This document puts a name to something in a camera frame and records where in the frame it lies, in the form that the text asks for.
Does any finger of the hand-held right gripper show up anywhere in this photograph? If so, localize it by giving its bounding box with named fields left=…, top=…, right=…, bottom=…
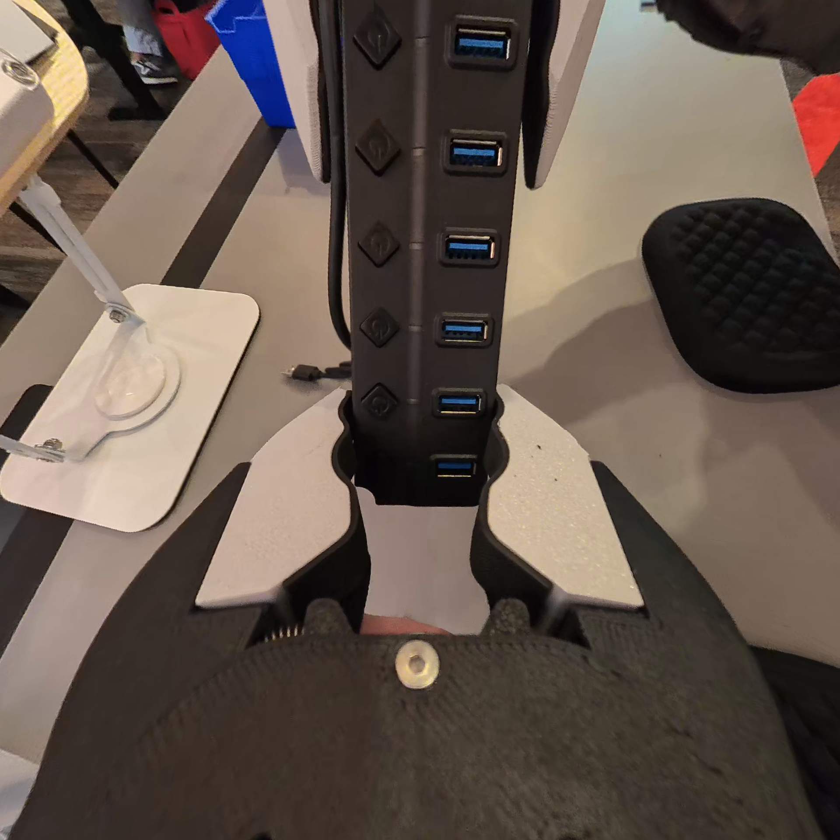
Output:
left=263, top=0, right=345, bottom=187
left=520, top=0, right=607, bottom=193

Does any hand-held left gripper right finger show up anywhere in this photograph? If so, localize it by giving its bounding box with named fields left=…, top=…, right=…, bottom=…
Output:
left=470, top=388, right=648, bottom=618

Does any red plastic bin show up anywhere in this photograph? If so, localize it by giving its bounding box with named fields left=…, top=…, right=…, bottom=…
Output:
left=151, top=0, right=219, bottom=80

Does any black usb hub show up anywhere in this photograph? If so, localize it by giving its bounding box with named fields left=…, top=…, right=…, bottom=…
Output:
left=339, top=0, right=529, bottom=508

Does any white stand base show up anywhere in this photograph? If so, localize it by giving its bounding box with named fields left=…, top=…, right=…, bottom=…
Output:
left=0, top=178, right=261, bottom=532

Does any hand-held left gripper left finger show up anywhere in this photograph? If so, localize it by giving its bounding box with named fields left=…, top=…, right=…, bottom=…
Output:
left=195, top=388, right=372, bottom=618

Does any blue plastic bin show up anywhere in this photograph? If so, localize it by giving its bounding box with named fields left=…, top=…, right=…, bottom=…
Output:
left=210, top=0, right=298, bottom=128

